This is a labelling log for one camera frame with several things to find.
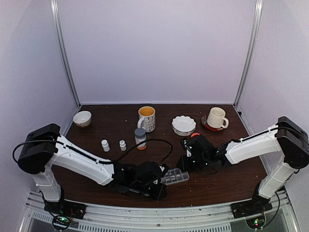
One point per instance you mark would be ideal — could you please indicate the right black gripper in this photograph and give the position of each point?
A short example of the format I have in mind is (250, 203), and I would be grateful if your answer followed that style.
(183, 165)

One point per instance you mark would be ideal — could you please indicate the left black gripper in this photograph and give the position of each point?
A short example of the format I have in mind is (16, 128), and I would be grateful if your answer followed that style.
(158, 195)

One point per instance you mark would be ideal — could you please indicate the clear plastic pill organizer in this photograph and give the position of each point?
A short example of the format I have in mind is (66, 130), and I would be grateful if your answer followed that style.
(175, 176)

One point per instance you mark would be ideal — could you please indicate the grey-capped orange pill bottle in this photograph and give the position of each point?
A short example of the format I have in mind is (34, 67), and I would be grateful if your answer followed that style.
(140, 137)

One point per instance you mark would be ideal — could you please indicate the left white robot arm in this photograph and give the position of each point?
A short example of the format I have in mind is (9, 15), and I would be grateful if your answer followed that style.
(46, 147)

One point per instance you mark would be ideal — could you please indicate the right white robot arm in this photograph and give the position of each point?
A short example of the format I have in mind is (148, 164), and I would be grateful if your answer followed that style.
(285, 136)

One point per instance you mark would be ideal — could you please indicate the white scalloped dish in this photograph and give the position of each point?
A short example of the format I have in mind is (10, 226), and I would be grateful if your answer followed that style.
(183, 125)

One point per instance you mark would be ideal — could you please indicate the red saucer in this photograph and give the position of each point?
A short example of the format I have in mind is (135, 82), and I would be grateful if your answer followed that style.
(205, 124)

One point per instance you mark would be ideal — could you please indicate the small white bottle right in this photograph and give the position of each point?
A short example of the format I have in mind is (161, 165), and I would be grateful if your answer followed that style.
(122, 145)

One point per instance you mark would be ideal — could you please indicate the small white bottle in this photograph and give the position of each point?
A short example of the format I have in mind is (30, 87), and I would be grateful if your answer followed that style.
(122, 145)
(105, 145)

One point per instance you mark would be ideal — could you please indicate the cream ribbed mug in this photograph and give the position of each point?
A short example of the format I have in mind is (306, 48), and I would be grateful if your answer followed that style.
(216, 118)

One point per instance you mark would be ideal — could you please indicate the small white bottle left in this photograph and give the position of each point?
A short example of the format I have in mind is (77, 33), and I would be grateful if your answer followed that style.
(105, 145)

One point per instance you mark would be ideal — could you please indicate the yellow-inside patterned mug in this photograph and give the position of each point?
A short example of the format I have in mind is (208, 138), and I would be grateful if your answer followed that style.
(146, 119)

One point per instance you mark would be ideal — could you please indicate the white ceramic bowl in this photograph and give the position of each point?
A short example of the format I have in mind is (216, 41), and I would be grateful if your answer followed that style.
(82, 119)

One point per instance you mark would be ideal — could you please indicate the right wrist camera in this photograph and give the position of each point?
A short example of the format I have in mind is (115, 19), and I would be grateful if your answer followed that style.
(186, 147)

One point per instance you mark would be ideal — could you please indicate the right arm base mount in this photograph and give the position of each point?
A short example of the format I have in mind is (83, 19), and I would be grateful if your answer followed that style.
(249, 208)

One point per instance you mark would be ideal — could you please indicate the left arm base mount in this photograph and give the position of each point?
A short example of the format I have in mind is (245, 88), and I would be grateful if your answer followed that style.
(65, 208)

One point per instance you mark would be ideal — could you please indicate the front aluminium rail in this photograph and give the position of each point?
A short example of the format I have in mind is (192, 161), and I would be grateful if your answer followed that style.
(209, 218)

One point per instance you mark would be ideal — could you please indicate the right aluminium frame post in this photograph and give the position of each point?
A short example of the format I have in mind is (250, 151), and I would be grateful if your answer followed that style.
(257, 16)

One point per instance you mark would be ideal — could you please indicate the aluminium frame post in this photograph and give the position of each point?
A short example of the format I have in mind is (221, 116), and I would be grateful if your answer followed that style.
(63, 52)
(257, 16)

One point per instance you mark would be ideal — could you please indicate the left aluminium frame post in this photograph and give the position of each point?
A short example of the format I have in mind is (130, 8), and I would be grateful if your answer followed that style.
(63, 52)

